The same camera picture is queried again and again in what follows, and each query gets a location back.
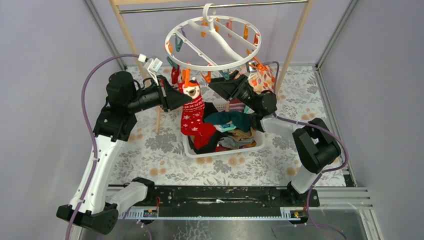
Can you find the white round clip hanger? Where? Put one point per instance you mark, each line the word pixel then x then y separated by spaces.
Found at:
pixel 212 42

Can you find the purple striped sock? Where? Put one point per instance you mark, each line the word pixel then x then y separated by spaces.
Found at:
pixel 235 105

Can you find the wooden clothes rack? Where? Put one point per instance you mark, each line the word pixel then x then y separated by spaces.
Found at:
pixel 116 4

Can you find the white laundry basket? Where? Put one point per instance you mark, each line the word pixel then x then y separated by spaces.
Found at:
pixel 213 148

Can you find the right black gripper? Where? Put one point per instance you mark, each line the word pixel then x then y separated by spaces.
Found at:
pixel 228 87

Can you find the tan brown sock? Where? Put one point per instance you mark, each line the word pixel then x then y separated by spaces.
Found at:
pixel 238 134

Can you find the red bear christmas sock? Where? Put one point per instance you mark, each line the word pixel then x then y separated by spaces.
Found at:
pixel 192 119

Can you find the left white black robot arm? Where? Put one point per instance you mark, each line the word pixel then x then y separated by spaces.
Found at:
pixel 91 208

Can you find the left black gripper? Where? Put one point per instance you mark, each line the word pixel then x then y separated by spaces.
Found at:
pixel 163 97

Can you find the metal rack rod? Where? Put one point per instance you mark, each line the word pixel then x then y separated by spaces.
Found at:
pixel 219 6

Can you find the grey sock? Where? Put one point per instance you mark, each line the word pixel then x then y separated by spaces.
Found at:
pixel 230 143

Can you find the orange floral cloth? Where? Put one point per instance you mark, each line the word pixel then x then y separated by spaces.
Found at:
pixel 263 80

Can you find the red white striped sock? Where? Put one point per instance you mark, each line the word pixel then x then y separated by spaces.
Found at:
pixel 176 76

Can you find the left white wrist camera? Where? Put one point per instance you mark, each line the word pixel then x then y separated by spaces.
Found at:
pixel 152 65

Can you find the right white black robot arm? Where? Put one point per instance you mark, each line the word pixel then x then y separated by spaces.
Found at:
pixel 316 146

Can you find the dark green sock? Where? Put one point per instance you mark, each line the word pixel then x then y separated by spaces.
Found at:
pixel 239 119

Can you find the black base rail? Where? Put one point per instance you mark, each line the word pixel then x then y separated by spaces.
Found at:
pixel 226 202

